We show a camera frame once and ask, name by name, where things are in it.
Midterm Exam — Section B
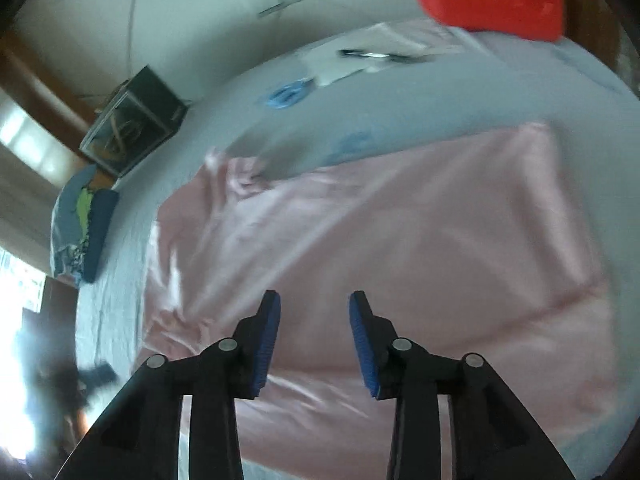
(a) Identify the black pen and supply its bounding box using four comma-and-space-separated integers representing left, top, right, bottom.
339, 48, 432, 66

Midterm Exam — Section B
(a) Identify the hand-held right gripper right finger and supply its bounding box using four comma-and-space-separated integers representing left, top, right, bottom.
348, 290, 578, 480

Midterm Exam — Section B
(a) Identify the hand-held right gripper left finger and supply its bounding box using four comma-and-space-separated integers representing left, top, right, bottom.
54, 289, 282, 480

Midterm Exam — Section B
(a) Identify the blue round object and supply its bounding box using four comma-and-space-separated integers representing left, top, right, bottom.
264, 78, 315, 110

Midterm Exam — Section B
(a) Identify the white paper sheet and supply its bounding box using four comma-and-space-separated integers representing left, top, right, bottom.
302, 22, 451, 87

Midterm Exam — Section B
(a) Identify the blue patterned pillow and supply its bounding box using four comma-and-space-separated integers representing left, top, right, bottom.
50, 164, 121, 284

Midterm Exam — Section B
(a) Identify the black cardboard box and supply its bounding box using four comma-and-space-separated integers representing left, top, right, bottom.
80, 64, 188, 178

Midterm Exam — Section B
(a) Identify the light blue bed sheet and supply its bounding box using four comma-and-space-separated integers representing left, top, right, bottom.
74, 19, 637, 480

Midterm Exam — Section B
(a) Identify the pink garment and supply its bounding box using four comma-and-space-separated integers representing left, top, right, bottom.
139, 122, 620, 470

